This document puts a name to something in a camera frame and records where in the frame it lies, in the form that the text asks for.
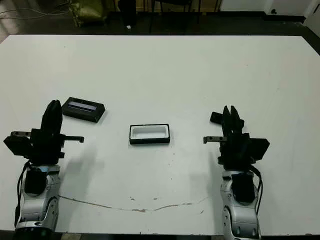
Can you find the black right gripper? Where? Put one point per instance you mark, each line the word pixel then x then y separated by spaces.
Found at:
pixel 237 152

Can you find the black upright stand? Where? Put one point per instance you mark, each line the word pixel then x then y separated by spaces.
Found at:
pixel 130 12

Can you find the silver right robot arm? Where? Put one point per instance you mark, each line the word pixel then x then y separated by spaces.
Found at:
pixel 240 220

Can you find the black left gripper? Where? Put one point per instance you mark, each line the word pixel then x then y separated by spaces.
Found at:
pixel 45 147

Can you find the yellow-green sack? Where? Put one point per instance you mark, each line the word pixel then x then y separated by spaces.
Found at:
pixel 87 11

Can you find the black box lid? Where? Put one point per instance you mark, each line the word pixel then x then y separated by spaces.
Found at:
pixel 80 113

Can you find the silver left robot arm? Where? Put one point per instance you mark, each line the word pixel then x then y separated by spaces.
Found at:
pixel 37 207

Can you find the small black round knob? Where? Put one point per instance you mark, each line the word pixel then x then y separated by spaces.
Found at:
pixel 274 11

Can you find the black box base white liner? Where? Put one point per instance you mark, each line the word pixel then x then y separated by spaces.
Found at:
pixel 150 141

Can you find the slim black camera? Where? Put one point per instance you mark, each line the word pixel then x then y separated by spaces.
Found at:
pixel 215 117

